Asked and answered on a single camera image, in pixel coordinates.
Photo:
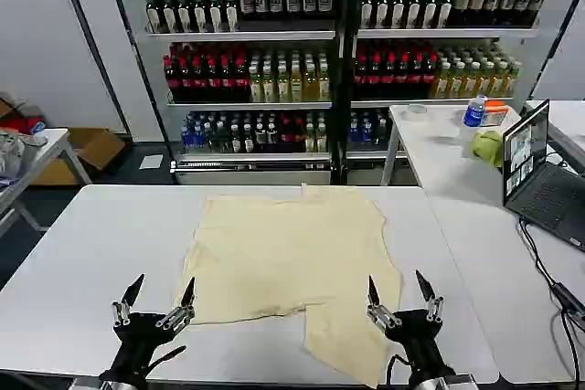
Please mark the red cloth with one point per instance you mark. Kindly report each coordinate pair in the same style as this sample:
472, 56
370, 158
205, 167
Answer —
20, 125

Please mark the brown cardboard box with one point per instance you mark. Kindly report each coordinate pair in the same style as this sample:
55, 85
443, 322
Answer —
89, 152

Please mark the clear tape roll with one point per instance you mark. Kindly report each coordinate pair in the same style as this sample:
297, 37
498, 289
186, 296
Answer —
416, 110

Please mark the black power adapter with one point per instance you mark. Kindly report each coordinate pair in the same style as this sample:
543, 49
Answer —
569, 298

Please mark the white side table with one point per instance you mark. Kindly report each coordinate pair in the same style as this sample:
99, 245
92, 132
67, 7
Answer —
434, 152

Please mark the white table with dark edge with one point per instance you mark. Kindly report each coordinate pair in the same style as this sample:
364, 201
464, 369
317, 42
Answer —
564, 123

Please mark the pale yellow shirt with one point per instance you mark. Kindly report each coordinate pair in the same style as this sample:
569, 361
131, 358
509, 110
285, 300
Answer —
288, 253

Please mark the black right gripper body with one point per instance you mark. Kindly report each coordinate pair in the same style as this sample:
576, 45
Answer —
418, 340

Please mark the green cloth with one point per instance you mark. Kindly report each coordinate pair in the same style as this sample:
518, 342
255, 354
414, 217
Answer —
488, 147

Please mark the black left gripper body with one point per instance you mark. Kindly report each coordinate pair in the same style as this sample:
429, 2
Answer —
135, 335

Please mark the grey cloth pile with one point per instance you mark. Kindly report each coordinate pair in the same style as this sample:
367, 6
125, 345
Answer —
13, 152

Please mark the dark grey laptop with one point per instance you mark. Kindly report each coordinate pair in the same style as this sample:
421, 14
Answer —
541, 189

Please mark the grey metal-legged table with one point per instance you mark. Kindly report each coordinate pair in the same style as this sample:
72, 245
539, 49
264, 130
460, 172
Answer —
43, 157

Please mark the shelf unit with bottles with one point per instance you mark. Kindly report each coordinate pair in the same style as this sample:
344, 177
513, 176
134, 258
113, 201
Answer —
242, 70
439, 43

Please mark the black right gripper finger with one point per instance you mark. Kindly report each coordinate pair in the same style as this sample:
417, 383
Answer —
432, 301
378, 310

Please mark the clear bottle with blue label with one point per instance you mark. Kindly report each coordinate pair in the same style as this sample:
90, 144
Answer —
473, 118

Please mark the orange and white box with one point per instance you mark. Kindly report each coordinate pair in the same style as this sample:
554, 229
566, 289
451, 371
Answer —
496, 113

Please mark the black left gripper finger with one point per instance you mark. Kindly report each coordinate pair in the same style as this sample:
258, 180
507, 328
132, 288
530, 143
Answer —
125, 303
179, 310

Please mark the white paper sheet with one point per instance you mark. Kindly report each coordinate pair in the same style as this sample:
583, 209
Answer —
151, 162

